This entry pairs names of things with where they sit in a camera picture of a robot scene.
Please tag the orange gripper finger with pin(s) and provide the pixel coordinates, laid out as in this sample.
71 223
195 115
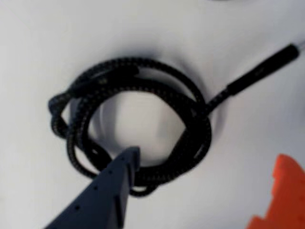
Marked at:
288 195

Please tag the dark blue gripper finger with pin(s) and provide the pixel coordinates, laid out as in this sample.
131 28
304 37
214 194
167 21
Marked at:
100 202

